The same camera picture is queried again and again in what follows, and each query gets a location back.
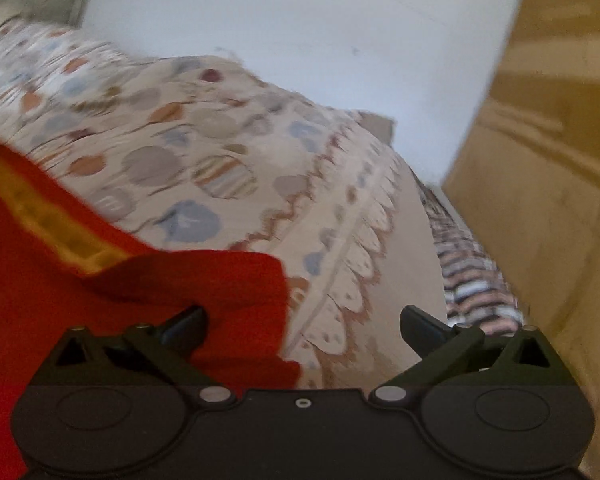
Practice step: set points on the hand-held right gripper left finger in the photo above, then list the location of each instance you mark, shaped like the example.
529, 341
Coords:
187, 327

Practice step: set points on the patterned quilt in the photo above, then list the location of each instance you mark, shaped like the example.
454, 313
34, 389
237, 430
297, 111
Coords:
230, 135

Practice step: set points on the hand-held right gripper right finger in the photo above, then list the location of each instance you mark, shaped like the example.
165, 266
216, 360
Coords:
421, 329

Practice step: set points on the black and white striped bedsheet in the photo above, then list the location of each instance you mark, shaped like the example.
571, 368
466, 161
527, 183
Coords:
472, 280

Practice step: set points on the red long-sleeved top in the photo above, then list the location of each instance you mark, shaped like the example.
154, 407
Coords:
55, 310

